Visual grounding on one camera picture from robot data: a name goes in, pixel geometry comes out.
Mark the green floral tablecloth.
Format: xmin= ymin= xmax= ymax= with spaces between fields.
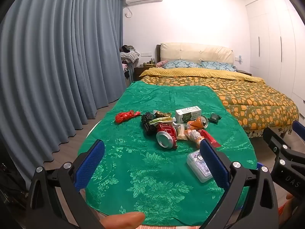
xmin=81 ymin=81 xmax=258 ymax=227

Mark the pile of clothes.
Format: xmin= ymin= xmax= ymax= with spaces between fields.
xmin=119 ymin=44 xmax=140 ymax=65

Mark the white wardrobe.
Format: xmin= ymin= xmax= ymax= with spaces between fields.
xmin=245 ymin=0 xmax=305 ymax=116

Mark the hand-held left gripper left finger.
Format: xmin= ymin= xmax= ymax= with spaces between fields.
xmin=25 ymin=139 xmax=106 ymax=229

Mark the orange white snack packet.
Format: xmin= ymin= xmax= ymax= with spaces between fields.
xmin=186 ymin=129 xmax=205 ymax=148

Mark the leaf print bed skirt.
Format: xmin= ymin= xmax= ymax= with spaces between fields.
xmin=245 ymin=123 xmax=292 ymax=138

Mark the clear plastic card box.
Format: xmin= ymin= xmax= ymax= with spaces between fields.
xmin=186 ymin=149 xmax=213 ymax=183

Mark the crushed red drink can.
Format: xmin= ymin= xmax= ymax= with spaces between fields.
xmin=156 ymin=123 xmax=178 ymax=149

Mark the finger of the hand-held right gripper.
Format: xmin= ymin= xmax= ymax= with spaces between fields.
xmin=292 ymin=120 xmax=305 ymax=139
xmin=263 ymin=127 xmax=305 ymax=163

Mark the person's orange fleece clothing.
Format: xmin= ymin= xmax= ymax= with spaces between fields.
xmin=278 ymin=202 xmax=305 ymax=229

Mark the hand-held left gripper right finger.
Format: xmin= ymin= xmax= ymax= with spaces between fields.
xmin=200 ymin=138 xmax=279 ymax=229

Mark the dark suitcase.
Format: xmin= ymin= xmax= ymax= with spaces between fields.
xmin=124 ymin=63 xmax=135 ymax=86

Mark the person's left hand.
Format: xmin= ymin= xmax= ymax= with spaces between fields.
xmin=100 ymin=212 xmax=145 ymax=229

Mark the teal patterned pillow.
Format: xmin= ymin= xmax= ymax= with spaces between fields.
xmin=163 ymin=60 xmax=202 ymax=69
xmin=201 ymin=61 xmax=237 ymax=72

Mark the dark green crumpled wrapper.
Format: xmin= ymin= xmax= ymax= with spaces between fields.
xmin=208 ymin=114 xmax=222 ymax=124

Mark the white yellow oatmeal packet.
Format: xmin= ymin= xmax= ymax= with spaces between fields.
xmin=176 ymin=123 xmax=189 ymax=140

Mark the blue-grey curtain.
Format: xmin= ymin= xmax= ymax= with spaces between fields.
xmin=0 ymin=0 xmax=131 ymax=196

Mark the orange drink can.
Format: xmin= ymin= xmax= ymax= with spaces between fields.
xmin=188 ymin=115 xmax=209 ymax=128

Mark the black toy wheel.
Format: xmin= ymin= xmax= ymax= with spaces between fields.
xmin=141 ymin=112 xmax=158 ymax=132

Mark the yellow dotted blanket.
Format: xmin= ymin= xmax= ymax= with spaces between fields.
xmin=139 ymin=67 xmax=266 ymax=84

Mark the cream padded headboard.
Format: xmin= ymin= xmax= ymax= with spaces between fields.
xmin=160 ymin=42 xmax=234 ymax=64

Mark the red plastic bag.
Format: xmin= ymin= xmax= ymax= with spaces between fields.
xmin=115 ymin=110 xmax=141 ymax=124

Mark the green yellow snack wrapper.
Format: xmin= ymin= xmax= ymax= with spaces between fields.
xmin=149 ymin=117 xmax=173 ymax=125

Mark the dark foil wrapper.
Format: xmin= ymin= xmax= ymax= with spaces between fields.
xmin=152 ymin=110 xmax=172 ymax=119

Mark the white green milk carton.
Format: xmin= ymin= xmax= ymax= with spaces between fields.
xmin=175 ymin=106 xmax=202 ymax=124

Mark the red snack wrapper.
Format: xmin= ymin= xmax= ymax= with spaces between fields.
xmin=198 ymin=129 xmax=222 ymax=148

